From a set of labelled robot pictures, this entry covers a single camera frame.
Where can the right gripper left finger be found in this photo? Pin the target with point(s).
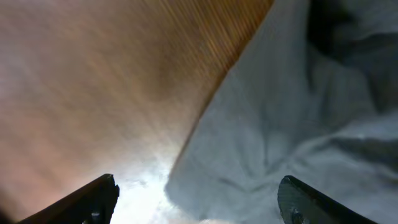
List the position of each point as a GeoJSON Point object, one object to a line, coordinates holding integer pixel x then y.
{"type": "Point", "coordinates": [93, 203]}

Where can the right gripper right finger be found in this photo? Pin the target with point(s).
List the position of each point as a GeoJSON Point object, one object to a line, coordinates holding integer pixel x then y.
{"type": "Point", "coordinates": [300, 203]}

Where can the grey cargo shorts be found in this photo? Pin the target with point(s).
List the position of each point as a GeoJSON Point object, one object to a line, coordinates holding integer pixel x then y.
{"type": "Point", "coordinates": [313, 95]}

